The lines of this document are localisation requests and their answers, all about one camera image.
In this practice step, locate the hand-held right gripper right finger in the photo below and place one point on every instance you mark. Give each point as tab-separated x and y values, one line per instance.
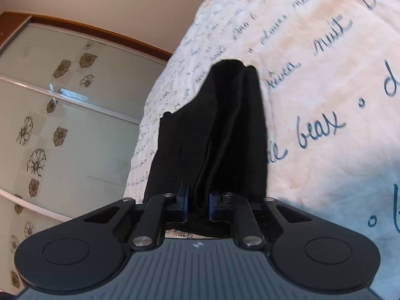
211	206

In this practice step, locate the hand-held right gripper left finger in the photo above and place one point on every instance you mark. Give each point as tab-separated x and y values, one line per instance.
186	203

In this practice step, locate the black pants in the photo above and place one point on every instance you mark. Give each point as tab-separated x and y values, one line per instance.
225	131

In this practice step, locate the frosted glass floral wardrobe door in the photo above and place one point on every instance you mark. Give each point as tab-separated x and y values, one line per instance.
93	100

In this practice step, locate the white script-printed bed sheet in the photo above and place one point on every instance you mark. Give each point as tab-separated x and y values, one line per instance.
328	84

